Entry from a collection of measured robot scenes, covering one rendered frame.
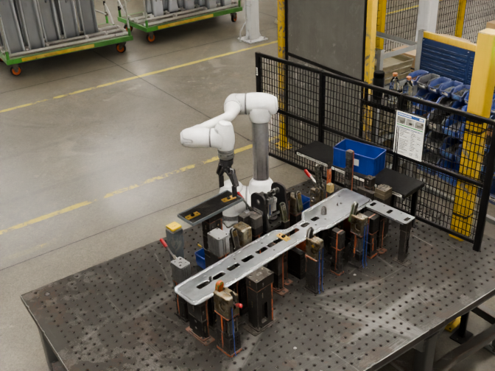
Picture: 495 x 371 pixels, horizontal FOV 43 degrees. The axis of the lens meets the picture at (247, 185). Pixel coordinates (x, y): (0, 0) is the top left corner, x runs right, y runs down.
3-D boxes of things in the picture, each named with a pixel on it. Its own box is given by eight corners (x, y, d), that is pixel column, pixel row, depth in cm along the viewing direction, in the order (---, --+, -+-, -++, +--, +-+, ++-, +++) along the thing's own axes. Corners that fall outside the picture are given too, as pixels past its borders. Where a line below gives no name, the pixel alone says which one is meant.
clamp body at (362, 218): (359, 272, 370) (362, 222, 353) (343, 263, 378) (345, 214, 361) (369, 265, 376) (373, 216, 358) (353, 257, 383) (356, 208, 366)
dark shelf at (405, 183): (404, 199, 381) (404, 195, 380) (295, 154, 439) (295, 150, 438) (424, 186, 394) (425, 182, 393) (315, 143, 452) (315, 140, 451)
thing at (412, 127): (422, 163, 389) (427, 117, 374) (391, 152, 404) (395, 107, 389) (423, 163, 391) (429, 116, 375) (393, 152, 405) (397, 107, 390)
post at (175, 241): (180, 299, 354) (172, 234, 333) (171, 293, 359) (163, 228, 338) (190, 293, 359) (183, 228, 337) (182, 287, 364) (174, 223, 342)
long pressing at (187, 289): (198, 310, 303) (198, 307, 302) (169, 288, 317) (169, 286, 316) (374, 201, 383) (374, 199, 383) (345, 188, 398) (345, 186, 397)
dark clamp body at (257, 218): (257, 277, 370) (255, 222, 351) (241, 268, 378) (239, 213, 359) (270, 269, 376) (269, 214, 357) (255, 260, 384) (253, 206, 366)
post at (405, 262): (406, 267, 372) (411, 226, 358) (390, 259, 379) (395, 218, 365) (412, 262, 376) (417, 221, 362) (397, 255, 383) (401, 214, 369)
